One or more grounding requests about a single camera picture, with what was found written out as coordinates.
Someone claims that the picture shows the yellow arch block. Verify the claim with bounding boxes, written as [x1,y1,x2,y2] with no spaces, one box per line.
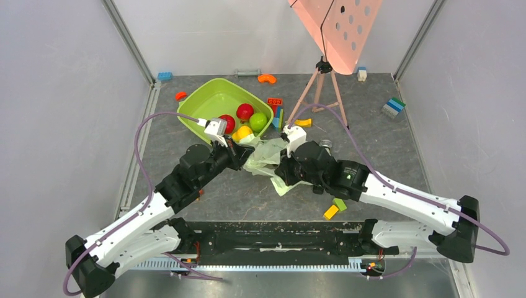
[294,118,313,127]

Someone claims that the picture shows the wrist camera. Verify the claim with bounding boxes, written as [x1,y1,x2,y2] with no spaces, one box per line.
[282,125,306,158]
[204,118,227,147]

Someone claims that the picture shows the orange arch block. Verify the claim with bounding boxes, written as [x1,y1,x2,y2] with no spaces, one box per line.
[257,74,277,84]

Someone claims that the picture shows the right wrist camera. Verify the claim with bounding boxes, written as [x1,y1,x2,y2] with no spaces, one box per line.
[282,125,306,158]

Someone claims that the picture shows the red fake tomato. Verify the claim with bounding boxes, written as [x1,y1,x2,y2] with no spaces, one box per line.
[219,114,236,135]

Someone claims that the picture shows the green plastic basin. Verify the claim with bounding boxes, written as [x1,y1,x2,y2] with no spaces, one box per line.
[177,78,274,142]

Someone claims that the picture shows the pale green plastic bag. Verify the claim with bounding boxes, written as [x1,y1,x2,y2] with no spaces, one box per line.
[241,137,294,196]

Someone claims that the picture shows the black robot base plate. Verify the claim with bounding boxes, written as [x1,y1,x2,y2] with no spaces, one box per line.
[169,218,399,266]

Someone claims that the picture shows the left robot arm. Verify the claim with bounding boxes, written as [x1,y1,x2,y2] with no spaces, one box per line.
[65,138,255,297]

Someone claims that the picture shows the white blue small block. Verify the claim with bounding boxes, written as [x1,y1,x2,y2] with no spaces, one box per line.
[357,66,367,82]

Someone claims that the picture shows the red fake pomegranate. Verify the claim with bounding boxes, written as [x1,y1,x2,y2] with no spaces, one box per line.
[236,103,255,123]

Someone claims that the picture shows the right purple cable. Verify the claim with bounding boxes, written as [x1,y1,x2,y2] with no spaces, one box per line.
[287,103,510,281]

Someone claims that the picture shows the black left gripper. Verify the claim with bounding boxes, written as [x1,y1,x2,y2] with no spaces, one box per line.
[195,134,255,188]

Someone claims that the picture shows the green fake apple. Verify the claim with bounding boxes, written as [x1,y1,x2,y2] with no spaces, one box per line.
[249,112,268,133]

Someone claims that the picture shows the stacked grey blue green bricks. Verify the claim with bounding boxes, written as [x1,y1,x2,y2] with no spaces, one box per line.
[381,97,406,119]

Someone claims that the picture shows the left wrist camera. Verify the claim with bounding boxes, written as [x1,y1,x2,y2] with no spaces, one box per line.
[204,118,227,147]

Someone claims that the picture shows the blue green toy block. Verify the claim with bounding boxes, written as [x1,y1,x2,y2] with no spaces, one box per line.
[271,106,283,132]

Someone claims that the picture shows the red round block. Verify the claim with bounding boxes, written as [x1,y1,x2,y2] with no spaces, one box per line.
[174,91,187,101]

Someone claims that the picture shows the grey metal handle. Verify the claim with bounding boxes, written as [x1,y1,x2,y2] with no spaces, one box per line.
[234,68,262,78]

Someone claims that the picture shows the pink tripod stand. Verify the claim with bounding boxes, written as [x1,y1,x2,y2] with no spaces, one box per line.
[287,56,350,130]

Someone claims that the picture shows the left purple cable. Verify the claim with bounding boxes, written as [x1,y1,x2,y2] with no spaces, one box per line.
[62,111,224,297]

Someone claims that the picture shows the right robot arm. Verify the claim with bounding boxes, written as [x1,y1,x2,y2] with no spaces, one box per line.
[275,141,479,263]

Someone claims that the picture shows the blue toy brick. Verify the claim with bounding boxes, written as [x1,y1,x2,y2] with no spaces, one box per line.
[157,71,173,81]

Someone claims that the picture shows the pink perforated board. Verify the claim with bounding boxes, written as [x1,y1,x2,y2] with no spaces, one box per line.
[288,0,383,75]

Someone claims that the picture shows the red toy brick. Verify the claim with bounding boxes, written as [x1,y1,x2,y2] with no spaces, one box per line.
[267,97,283,117]

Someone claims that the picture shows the light green wooden block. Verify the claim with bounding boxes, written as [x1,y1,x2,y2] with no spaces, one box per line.
[332,198,347,212]

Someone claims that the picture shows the yellow wooden block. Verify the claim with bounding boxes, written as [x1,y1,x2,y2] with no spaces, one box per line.
[323,205,339,220]

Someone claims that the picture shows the purple cable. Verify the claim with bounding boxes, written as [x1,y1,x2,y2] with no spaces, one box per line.
[287,103,510,281]
[62,111,224,297]

